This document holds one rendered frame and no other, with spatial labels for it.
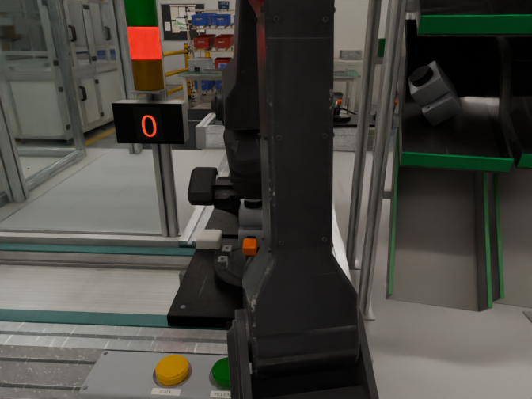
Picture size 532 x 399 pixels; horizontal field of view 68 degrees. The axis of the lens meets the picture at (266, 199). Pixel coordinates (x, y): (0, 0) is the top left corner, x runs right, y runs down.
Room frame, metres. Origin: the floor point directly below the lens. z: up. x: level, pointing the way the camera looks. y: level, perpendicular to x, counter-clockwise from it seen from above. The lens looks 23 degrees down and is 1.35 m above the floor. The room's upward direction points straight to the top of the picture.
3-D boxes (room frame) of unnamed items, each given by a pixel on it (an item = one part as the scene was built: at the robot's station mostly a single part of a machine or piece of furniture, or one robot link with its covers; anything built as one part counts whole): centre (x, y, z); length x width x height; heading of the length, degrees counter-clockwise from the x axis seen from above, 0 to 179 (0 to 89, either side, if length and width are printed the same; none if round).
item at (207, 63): (6.25, 0.97, 0.90); 0.40 x 0.30 x 0.17; 175
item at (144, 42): (0.71, 0.20, 1.33); 0.05 x 0.05 x 0.05
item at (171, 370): (0.37, 0.12, 0.96); 0.04 x 0.04 x 0.02
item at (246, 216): (0.59, 0.02, 1.07); 0.08 x 0.04 x 0.07; 177
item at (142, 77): (0.71, 0.20, 1.28); 0.05 x 0.05 x 0.05
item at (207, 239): (0.69, 0.11, 0.97); 0.05 x 0.05 x 0.04; 87
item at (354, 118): (1.90, -0.34, 1.01); 0.24 x 0.24 x 0.13; 87
